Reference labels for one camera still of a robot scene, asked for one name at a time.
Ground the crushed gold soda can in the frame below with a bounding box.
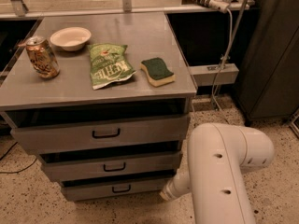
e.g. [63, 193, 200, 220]
[25, 35, 60, 78]

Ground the white paper bowl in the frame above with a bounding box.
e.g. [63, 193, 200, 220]
[50, 27, 92, 51]

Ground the grey metal bracket beam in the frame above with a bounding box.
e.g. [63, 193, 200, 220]
[190, 63, 239, 87]

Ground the grey drawer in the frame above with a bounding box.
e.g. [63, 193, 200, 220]
[61, 175, 170, 202]
[11, 115, 190, 153]
[42, 151, 182, 182]

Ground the grey metal drawer cabinet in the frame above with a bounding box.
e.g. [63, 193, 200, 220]
[0, 12, 195, 201]

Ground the grey top drawer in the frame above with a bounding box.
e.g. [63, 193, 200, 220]
[11, 115, 190, 153]

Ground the grey metal shelf rail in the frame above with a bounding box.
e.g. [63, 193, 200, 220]
[0, 0, 257, 21]

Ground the white round plug adapter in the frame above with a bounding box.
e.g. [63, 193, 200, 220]
[208, 0, 229, 13]

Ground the green yellow sponge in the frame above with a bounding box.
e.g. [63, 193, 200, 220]
[140, 57, 176, 87]

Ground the grey middle drawer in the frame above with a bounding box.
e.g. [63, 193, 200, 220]
[42, 151, 182, 182]

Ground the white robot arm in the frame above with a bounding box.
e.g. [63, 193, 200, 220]
[160, 123, 275, 224]

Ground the black floor cable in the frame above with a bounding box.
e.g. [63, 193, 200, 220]
[0, 141, 38, 175]

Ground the white power cable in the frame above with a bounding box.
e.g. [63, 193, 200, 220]
[190, 8, 235, 126]

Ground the grey bottom drawer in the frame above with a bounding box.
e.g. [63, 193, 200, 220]
[61, 175, 170, 202]

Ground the dark cabinet on right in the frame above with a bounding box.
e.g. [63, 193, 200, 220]
[234, 0, 299, 126]

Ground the green chip bag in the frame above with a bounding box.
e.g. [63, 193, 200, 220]
[88, 43, 135, 90]

